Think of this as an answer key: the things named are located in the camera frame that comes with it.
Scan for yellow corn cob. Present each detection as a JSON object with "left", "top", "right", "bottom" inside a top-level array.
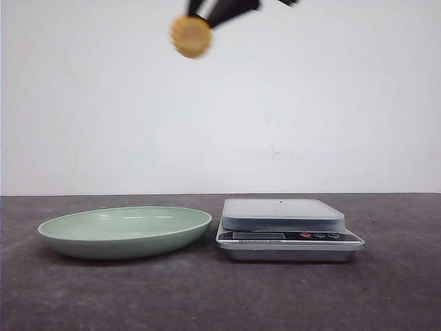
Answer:
[{"left": 170, "top": 15, "right": 212, "bottom": 59}]

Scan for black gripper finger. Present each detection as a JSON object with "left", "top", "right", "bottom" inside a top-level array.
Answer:
[
  {"left": 204, "top": 0, "right": 260, "bottom": 27},
  {"left": 278, "top": 0, "right": 301, "bottom": 7},
  {"left": 186, "top": 0, "right": 200, "bottom": 16}
]

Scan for silver digital kitchen scale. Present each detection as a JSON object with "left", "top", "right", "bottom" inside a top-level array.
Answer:
[{"left": 216, "top": 199, "right": 365, "bottom": 262}]

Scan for green plate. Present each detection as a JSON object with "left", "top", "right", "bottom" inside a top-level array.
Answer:
[{"left": 37, "top": 206, "right": 212, "bottom": 260}]

